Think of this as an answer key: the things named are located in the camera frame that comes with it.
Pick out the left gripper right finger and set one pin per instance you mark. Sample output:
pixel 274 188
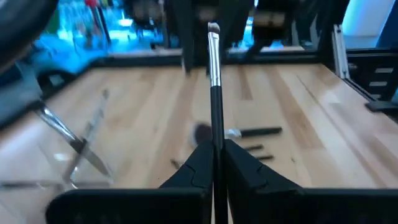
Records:
pixel 280 205

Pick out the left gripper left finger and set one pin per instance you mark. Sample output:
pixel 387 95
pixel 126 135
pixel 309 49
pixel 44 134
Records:
pixel 174 205

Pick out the short black makeup brush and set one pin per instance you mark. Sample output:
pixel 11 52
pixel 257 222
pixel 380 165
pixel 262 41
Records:
pixel 253 147

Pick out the large black makeup brush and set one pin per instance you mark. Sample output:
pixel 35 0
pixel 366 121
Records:
pixel 261 132

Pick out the thick black makeup brush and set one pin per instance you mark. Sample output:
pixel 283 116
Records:
pixel 62 132

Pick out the thin black makeup brush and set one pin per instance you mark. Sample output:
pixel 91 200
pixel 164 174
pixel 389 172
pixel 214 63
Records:
pixel 214 77

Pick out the clear acrylic organizer container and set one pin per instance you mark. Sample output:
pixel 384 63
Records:
pixel 31 174

